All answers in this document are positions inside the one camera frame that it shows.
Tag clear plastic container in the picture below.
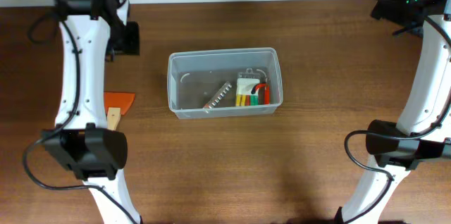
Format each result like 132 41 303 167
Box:
167 47 283 119

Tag orange socket rail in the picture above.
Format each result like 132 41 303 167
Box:
203 81 233 108

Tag clear case of coloured bits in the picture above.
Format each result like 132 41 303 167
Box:
235 68 269 106

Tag red black cutting pliers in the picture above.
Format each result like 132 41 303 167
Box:
251 82 271 105

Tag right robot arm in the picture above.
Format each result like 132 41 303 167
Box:
333 0 450 223

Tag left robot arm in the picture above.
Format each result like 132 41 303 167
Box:
38 0 142 223

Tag orange scraper wooden handle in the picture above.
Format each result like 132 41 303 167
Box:
104 92 135 130

